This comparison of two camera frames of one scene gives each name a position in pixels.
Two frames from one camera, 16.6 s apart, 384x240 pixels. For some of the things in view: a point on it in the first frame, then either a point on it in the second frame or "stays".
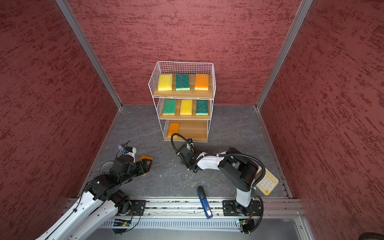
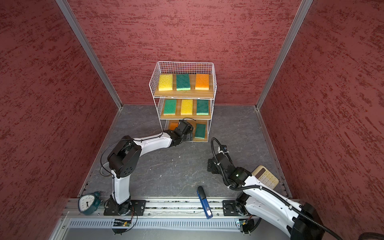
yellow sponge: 165,82 stays
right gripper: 184,162 to 214,170
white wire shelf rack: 183,93 stays
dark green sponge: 182,82 stays
